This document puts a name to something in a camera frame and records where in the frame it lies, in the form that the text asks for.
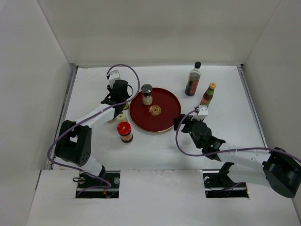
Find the red chili sauce bottle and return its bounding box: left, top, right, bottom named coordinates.
left=200, top=82, right=216, bottom=107

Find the tall dark soy sauce bottle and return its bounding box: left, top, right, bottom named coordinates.
left=185, top=61, right=201, bottom=96

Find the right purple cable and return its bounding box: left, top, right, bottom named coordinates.
left=175, top=108, right=301, bottom=163

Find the silver cap spice shaker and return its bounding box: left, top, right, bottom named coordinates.
left=141, top=84, right=153, bottom=106

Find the cream cap spice jar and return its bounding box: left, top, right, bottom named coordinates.
left=116, top=113, right=128, bottom=123

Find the red lid sauce jar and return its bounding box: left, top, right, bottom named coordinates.
left=117, top=121, right=133, bottom=143

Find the round red tray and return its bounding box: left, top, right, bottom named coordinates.
left=129, top=88, right=181, bottom=132

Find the pink cap spice jar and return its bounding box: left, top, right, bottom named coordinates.
left=107, top=119, right=116, bottom=124

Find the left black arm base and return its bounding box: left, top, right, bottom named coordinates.
left=72, top=171, right=121, bottom=199

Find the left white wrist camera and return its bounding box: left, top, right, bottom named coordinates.
left=106, top=70, right=120, bottom=88

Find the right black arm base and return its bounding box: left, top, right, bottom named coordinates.
left=202, top=162, right=249, bottom=198

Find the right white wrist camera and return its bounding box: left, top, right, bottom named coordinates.
left=193, top=105, right=208, bottom=121

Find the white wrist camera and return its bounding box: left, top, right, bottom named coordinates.
left=193, top=105, right=208, bottom=121
left=106, top=70, right=120, bottom=88

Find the purple cable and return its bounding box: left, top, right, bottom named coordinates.
left=48, top=65, right=141, bottom=198
left=175, top=108, right=301, bottom=163

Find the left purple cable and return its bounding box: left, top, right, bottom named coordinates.
left=48, top=65, right=141, bottom=198

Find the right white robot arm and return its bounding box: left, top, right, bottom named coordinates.
left=173, top=113, right=301, bottom=198

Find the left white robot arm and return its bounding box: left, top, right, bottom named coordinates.
left=55, top=79, right=131, bottom=188

